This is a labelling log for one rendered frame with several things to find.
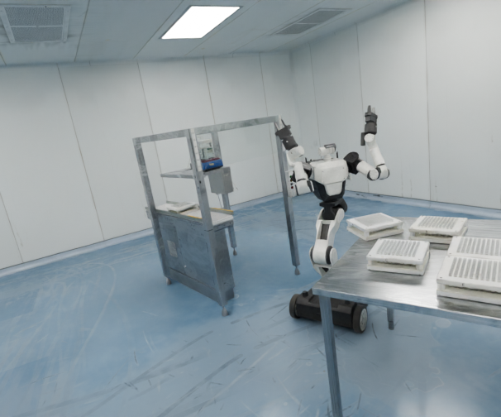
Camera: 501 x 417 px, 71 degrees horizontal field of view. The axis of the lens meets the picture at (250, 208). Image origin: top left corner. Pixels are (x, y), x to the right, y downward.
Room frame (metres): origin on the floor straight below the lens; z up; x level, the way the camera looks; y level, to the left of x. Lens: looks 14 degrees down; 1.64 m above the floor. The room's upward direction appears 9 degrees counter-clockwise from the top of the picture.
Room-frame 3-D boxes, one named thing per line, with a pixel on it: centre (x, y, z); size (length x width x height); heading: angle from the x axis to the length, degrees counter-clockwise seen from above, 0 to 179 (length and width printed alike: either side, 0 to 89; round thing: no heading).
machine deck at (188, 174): (3.20, 0.46, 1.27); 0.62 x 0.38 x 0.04; 38
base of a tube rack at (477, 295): (1.25, -0.85, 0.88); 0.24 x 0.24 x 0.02; 52
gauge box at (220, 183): (3.13, 0.23, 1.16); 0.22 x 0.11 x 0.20; 38
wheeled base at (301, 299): (2.66, -0.62, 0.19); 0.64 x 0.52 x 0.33; 143
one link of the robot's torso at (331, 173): (2.73, -0.64, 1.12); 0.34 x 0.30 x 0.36; 99
